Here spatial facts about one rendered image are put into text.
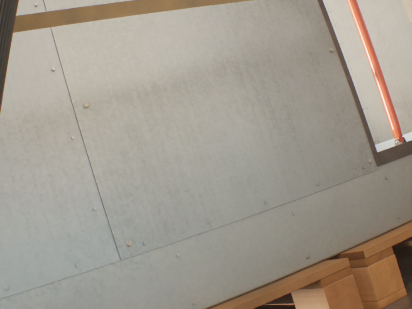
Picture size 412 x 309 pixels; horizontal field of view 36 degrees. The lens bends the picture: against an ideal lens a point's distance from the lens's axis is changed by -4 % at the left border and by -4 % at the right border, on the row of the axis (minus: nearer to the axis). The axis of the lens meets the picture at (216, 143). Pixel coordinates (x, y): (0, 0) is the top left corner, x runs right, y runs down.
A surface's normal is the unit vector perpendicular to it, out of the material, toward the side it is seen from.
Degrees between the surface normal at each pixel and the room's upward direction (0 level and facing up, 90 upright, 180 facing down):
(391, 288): 90
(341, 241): 90
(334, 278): 90
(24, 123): 90
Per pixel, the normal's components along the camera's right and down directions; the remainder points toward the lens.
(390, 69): 0.10, -0.12
